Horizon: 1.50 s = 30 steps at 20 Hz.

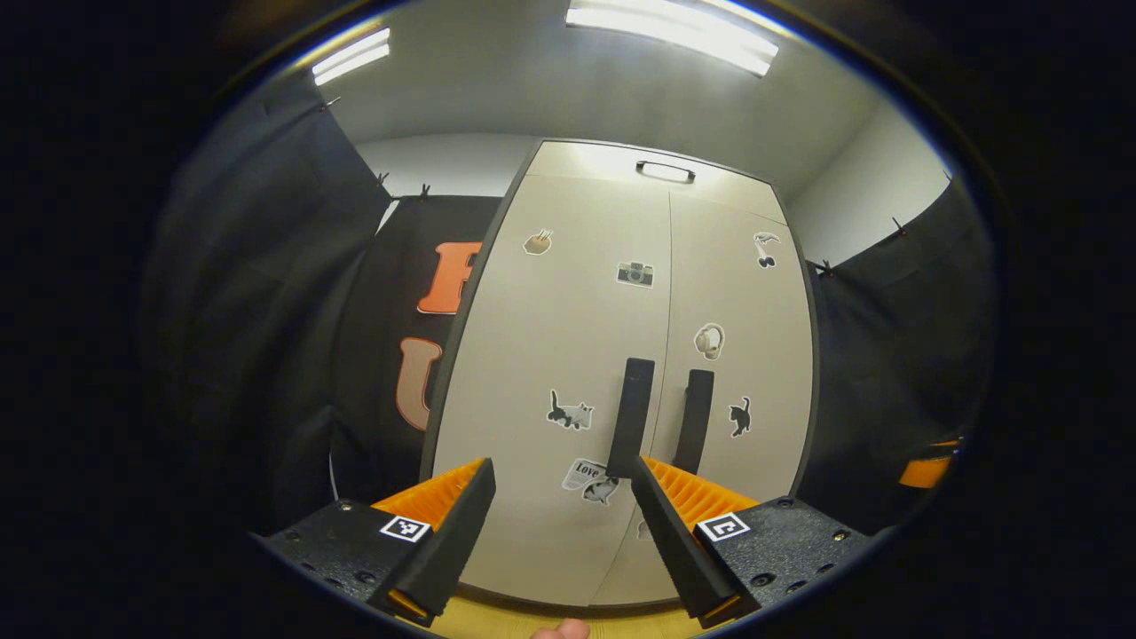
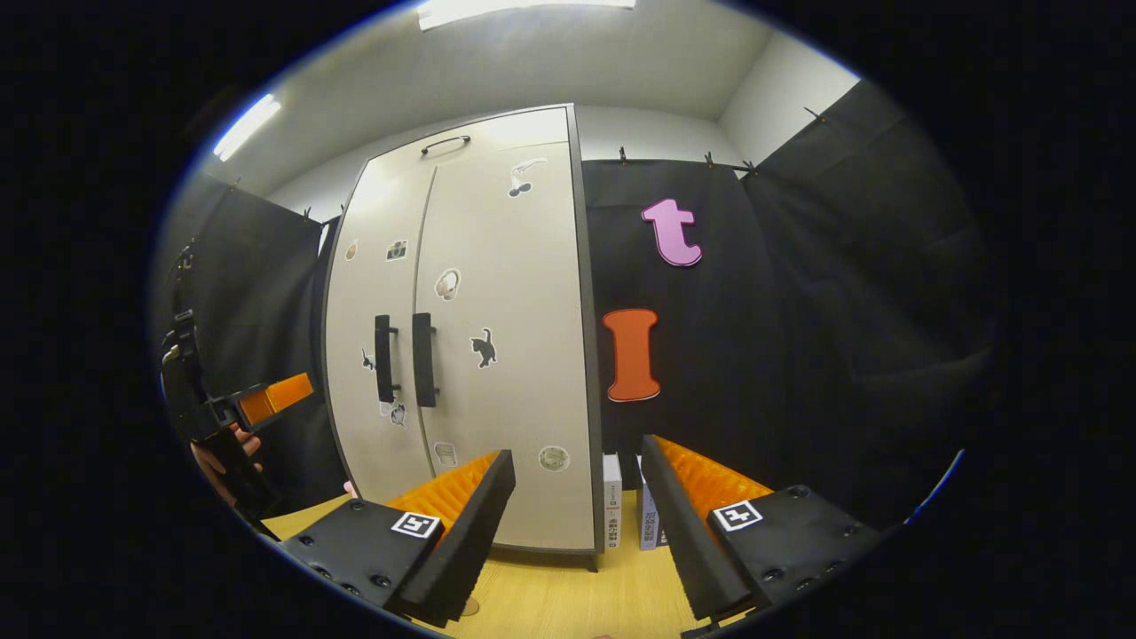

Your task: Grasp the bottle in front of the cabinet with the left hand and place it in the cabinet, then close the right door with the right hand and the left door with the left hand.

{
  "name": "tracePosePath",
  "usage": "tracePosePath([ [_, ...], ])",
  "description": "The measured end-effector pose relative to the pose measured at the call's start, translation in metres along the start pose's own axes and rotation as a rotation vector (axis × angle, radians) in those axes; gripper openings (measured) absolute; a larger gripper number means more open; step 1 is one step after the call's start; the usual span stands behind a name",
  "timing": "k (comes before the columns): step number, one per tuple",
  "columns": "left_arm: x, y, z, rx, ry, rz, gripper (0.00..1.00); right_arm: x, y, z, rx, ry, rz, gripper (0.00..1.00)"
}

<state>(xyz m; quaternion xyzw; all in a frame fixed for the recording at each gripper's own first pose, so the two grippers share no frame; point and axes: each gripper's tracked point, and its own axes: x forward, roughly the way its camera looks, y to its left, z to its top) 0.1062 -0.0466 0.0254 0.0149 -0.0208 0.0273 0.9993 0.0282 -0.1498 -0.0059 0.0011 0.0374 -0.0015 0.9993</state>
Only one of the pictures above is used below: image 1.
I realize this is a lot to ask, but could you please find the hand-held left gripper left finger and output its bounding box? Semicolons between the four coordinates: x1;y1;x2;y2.
251;457;498;627

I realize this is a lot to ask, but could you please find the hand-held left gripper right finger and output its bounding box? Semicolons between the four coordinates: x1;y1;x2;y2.
632;455;875;629

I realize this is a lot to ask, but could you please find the white cabinet door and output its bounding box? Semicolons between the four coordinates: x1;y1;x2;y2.
419;173;673;609
590;191;816;609

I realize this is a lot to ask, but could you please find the black backdrop cloth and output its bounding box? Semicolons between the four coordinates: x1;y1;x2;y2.
142;75;995;533

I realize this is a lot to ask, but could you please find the ceiling light panel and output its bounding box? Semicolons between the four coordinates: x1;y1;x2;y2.
312;28;391;87
566;0;779;77

